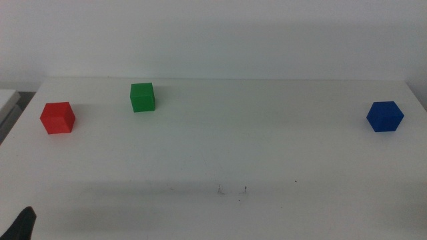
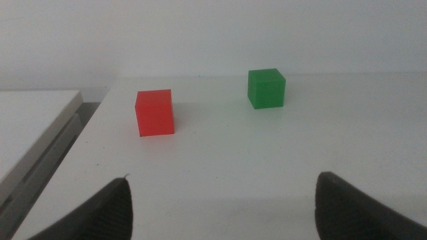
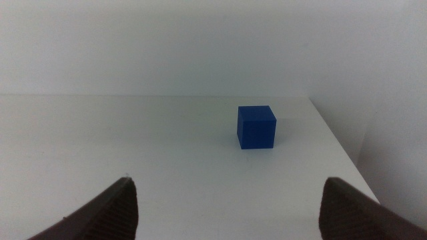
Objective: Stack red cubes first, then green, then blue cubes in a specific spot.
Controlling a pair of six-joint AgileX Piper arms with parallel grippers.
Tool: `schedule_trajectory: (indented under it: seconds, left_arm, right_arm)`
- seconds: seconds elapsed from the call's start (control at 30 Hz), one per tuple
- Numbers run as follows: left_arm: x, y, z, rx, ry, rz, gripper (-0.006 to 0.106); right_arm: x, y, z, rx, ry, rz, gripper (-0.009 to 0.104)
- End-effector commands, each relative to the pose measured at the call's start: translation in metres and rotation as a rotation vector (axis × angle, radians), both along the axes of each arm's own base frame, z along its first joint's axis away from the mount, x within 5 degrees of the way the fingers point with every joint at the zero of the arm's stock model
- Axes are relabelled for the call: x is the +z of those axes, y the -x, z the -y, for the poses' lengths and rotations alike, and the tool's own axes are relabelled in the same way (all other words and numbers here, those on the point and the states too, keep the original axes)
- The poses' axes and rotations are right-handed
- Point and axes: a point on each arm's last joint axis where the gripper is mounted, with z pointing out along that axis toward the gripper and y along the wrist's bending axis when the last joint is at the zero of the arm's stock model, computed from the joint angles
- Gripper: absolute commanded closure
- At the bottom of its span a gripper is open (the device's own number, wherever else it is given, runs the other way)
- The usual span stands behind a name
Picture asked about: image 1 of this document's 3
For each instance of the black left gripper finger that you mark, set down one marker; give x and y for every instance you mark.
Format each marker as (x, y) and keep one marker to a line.
(20, 226)

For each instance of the red cube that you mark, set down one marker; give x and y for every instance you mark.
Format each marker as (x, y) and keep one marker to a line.
(57, 118)

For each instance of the green cube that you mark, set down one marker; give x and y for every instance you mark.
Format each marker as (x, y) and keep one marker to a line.
(142, 97)

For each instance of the blue cube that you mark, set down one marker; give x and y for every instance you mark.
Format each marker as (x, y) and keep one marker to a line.
(385, 116)

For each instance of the white side furniture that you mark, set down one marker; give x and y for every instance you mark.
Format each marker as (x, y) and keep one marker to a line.
(6, 100)

